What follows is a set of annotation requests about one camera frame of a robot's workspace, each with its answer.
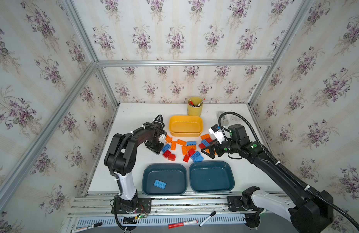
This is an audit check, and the left teal plastic bin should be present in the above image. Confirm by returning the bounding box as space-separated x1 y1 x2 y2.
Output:
142 163 188 196

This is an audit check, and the red lego brick small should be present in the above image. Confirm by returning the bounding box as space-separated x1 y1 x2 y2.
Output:
183 155 191 163

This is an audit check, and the teal plastic bin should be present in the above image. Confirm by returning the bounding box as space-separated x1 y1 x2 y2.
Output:
142 163 188 196
189 161 235 193

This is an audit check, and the yellow plastic bin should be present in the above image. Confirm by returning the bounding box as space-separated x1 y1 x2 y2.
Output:
169 115 204 137

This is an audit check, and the red lego left panel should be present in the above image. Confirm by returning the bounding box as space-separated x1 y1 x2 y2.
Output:
199 143 206 150

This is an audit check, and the black white marker pen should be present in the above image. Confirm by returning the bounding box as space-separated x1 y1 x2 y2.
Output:
199 211 217 227

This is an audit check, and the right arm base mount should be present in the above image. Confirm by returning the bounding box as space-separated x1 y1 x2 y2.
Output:
227 186 261 212

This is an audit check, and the red marker pen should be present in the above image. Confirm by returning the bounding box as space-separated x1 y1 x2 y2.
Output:
168 220 198 229

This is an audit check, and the yellow pen cup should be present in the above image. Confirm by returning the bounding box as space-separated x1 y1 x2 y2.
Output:
187 97 204 117

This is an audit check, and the blue long lego brick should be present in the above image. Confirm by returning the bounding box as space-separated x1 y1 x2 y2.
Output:
201 139 210 147

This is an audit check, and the black marker at left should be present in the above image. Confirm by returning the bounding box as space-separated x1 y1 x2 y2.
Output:
71 222 103 233

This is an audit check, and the large blue lego block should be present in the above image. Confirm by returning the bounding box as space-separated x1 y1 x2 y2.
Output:
191 151 204 163

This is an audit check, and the orange lego brick pair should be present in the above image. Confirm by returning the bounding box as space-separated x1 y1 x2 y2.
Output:
181 145 196 155

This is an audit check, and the right teal plastic bin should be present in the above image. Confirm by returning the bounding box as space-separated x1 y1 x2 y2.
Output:
189 161 235 193

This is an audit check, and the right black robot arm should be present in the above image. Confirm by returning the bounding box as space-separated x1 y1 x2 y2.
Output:
202 111 359 233

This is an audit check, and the orange flat lego top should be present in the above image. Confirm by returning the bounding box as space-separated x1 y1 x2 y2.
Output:
201 134 210 140

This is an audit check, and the long orange lego plate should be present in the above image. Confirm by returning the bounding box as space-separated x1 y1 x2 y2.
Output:
165 135 173 144

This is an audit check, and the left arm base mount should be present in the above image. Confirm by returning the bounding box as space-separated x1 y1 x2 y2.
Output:
111 197 152 215

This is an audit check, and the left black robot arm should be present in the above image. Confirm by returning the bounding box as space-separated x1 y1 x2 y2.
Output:
104 115 167 201

